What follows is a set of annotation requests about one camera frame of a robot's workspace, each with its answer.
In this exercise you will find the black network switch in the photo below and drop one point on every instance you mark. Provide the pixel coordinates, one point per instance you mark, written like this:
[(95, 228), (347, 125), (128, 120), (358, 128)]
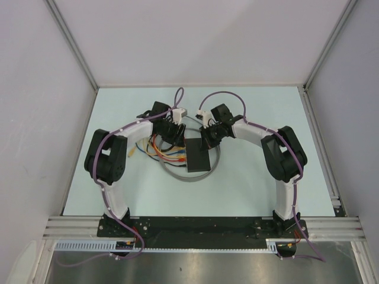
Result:
[(198, 160)]

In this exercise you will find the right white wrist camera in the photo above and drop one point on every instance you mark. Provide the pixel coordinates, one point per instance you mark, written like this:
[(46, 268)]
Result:
[(206, 117)]

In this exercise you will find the aluminium corner post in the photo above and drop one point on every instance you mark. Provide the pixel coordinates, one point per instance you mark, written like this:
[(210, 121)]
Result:
[(71, 42), (341, 22)]

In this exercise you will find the right aluminium corner post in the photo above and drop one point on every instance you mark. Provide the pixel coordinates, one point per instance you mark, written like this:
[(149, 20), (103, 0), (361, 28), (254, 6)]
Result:
[(341, 22)]

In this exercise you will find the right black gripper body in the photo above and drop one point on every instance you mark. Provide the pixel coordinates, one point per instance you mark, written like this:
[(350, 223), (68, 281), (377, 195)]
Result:
[(213, 134)]

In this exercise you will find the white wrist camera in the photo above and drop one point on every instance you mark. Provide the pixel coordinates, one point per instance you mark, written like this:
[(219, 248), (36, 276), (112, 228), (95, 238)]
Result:
[(206, 117), (178, 114)]

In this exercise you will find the aluminium front rail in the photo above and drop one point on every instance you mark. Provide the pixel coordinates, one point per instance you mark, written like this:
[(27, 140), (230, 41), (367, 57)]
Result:
[(320, 228)]

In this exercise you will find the left aluminium corner post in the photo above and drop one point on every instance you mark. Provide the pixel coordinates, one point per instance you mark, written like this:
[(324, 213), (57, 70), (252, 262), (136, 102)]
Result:
[(71, 42)]

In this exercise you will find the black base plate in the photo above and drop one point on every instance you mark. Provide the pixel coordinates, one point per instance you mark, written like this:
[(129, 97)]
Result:
[(207, 233)]

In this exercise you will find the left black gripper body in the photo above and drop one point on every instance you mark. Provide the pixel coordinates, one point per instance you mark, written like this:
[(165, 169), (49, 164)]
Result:
[(168, 131)]

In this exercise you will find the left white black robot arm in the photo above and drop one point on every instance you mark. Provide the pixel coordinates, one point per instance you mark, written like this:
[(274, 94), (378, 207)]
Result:
[(106, 157)]

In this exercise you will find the grey slotted cable duct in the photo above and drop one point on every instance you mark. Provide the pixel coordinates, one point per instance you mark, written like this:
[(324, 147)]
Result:
[(113, 246)]

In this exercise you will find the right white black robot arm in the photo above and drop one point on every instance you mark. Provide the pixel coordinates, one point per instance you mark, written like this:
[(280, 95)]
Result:
[(284, 156)]

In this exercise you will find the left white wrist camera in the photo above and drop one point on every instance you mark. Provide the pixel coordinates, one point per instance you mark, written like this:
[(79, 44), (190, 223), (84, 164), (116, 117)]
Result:
[(178, 114)]

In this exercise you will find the right aluminium side rail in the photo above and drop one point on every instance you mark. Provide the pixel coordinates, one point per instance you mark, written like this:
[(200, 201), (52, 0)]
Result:
[(328, 173)]

